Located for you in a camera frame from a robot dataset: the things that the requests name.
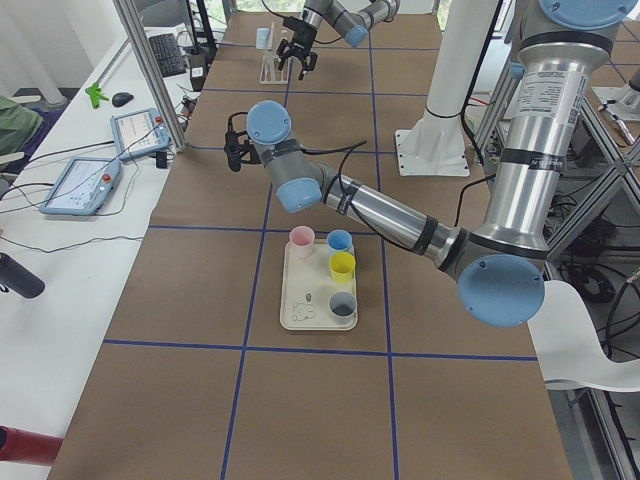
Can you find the near blue teach pendant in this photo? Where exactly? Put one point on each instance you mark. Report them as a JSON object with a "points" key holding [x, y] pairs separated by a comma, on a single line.
{"points": [[83, 187]]}

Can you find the pink plastic cup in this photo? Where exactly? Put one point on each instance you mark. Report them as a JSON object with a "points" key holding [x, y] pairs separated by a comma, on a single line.
{"points": [[301, 239]]}

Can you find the black water bottle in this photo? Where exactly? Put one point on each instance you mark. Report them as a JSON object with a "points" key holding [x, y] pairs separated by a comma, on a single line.
{"points": [[17, 278]]}

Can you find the aluminium frame post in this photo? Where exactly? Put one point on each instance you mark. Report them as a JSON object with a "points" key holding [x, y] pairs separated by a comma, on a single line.
{"points": [[137, 37]]}

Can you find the far blue teach pendant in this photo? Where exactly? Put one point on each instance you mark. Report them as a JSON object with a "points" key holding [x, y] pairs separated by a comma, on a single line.
{"points": [[139, 134]]}

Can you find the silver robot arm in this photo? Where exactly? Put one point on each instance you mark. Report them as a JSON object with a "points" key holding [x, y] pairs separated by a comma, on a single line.
{"points": [[497, 267], [352, 27]]}

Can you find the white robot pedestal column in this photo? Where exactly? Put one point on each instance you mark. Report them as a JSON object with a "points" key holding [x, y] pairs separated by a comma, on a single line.
{"points": [[435, 145]]}

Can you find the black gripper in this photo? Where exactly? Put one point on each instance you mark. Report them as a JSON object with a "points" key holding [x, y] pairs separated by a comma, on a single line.
{"points": [[302, 37]]}

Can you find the cream plastic tray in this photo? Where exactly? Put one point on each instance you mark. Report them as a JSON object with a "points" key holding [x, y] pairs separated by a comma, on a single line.
{"points": [[307, 287]]}

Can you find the black computer mouse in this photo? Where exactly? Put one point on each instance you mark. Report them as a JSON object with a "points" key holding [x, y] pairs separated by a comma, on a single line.
{"points": [[120, 99]]}

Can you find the black box with label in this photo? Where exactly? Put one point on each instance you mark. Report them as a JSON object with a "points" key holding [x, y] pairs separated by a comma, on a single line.
{"points": [[197, 71]]}

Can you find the black computer keyboard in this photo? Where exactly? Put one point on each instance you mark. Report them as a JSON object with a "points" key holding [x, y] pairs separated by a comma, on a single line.
{"points": [[167, 54]]}

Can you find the yellow plastic cup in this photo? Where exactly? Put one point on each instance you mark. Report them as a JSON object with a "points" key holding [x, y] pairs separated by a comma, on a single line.
{"points": [[342, 267]]}

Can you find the blue teach pendant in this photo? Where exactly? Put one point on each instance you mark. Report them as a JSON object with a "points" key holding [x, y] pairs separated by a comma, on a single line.
{"points": [[83, 187], [139, 134]]}

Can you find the light blue plastic cup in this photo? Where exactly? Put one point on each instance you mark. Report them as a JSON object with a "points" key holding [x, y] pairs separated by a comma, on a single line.
{"points": [[263, 38]]}

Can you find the grey plastic cup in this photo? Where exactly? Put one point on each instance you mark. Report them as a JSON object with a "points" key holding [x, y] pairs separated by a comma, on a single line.
{"points": [[343, 306]]}

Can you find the white wire cup rack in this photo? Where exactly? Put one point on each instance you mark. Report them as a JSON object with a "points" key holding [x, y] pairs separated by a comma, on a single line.
{"points": [[269, 73]]}

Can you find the red cylinder object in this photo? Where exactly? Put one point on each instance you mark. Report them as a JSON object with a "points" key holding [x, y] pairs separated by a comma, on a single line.
{"points": [[26, 447]]}

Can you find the green plastic toy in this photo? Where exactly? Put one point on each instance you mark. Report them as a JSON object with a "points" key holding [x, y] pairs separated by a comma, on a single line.
{"points": [[96, 95]]}

